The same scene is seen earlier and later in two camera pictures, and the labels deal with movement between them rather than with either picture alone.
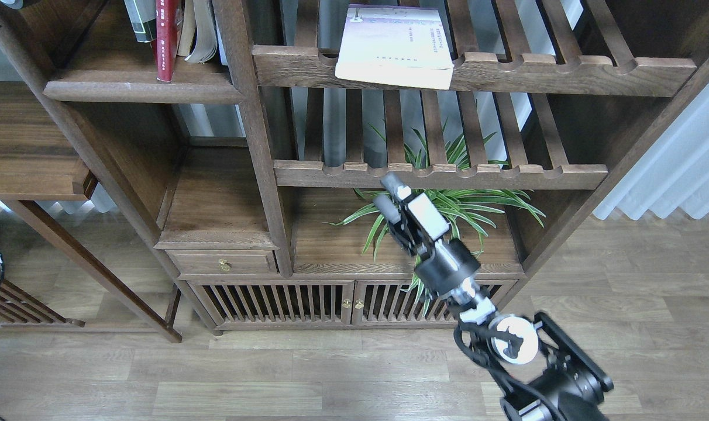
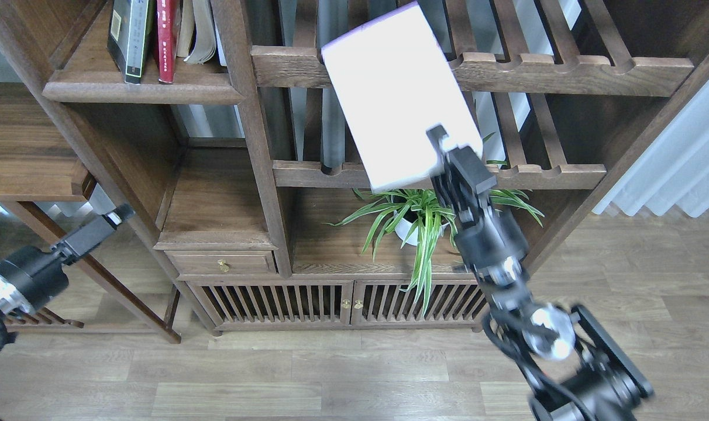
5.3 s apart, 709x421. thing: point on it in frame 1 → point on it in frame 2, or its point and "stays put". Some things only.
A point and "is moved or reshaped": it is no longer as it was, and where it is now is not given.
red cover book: (164, 46) stays put
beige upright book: (188, 28) stays put
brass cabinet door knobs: (359, 304) stays put
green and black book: (143, 16) is moved or reshaped
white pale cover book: (395, 45) is moved or reshaped
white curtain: (688, 167) stays put
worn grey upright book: (206, 44) stays put
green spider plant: (464, 149) → (418, 216)
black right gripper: (422, 230) → (484, 235)
